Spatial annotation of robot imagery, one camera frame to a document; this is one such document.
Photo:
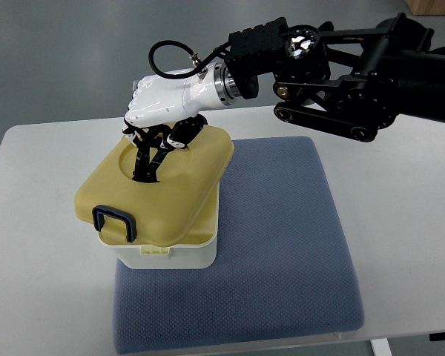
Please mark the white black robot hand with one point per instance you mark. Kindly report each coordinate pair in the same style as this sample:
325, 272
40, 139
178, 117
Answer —
159, 101

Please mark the yellow storage box lid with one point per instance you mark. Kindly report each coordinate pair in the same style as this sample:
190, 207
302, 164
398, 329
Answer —
180, 207

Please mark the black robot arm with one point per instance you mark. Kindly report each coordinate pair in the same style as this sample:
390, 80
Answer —
349, 83

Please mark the white storage box base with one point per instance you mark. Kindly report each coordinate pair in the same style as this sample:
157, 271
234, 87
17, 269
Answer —
197, 250

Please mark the wooden box corner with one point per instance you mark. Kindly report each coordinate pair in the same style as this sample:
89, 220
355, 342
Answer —
426, 7

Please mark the blue grey cushion mat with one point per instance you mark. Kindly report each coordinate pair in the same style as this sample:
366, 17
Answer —
283, 267

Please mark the white table leg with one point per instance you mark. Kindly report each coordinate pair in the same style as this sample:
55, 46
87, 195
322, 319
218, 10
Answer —
381, 347

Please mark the black table control panel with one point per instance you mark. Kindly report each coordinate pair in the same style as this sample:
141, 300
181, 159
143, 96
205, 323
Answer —
437, 337

